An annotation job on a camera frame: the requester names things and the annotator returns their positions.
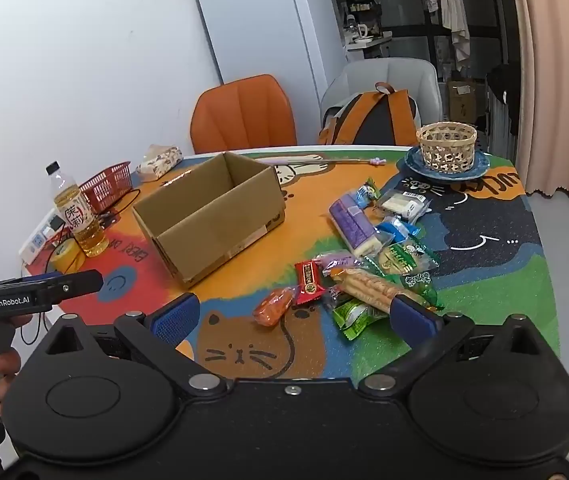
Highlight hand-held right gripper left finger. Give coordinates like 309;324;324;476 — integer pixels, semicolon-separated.
44;292;228;401

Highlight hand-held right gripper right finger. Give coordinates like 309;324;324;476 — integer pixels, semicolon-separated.
357;293;546;401

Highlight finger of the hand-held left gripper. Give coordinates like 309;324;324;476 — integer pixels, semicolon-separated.
20;269;104;307

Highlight cardboard box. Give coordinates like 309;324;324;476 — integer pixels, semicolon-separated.
132;151;286;290

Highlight clear white cracker packet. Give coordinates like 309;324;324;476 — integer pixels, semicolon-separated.
377;187;433;223

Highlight yellow tape roll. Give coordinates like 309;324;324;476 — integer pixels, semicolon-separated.
47;245;86;275

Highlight long biscuit stick packet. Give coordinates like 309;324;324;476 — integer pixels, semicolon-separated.
329;267;415;317

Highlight bright green snack packet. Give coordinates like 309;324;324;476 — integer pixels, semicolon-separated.
332;297;390;343

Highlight white power strip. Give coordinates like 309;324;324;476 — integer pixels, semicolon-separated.
18;210;72;266

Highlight pale green round print packet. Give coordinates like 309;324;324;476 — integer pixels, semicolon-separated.
377;240;440;276

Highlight yellow tea bottle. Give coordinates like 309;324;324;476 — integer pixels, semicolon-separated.
46;161;110;259

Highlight blue and white snack packet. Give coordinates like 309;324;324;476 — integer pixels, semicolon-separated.
377;217;423;243

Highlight small purple snack packet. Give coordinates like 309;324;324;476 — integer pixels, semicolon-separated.
313;251;360;273

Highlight orange snack packet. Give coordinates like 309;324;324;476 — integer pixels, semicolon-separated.
253;287;298;328

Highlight red plastic basket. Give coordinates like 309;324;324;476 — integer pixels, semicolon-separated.
78;161;132;215

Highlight red snack packet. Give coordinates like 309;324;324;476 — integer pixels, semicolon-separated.
295;260;326;307

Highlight large purple wafer packet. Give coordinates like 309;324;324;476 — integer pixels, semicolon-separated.
328;192;385;257

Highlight small blue snack packet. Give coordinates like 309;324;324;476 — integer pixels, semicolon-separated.
355;182;379;209

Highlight printed tissue pack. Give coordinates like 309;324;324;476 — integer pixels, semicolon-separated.
136;144;184;182

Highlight blue ceramic plate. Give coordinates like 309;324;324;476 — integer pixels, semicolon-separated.
403;146;490;181

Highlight woven bamboo basket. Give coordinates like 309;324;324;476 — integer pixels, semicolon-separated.
416;121;479;175

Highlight orange and black backpack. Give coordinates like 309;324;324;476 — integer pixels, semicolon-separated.
319;82;421;147

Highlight orange chair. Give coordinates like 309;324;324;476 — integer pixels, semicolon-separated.
190;74;298;155

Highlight brown cardboard carton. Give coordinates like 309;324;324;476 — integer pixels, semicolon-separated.
447;80;478;122

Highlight white armchair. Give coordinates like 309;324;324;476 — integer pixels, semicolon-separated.
321;57;443;146

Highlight black garment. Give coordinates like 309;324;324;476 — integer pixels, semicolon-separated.
487;62;521;107

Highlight white hanging garment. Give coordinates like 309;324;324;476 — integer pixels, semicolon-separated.
437;0;472;73

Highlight white refrigerator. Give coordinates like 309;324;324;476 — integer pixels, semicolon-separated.
195;0;348;106

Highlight dark kitchen shelf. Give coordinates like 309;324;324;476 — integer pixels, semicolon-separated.
342;0;395;61

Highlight black cable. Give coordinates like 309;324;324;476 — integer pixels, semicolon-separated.
95;187;142;228

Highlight telescopic stick with purple handle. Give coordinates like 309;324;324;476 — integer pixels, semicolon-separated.
257;156;388;167

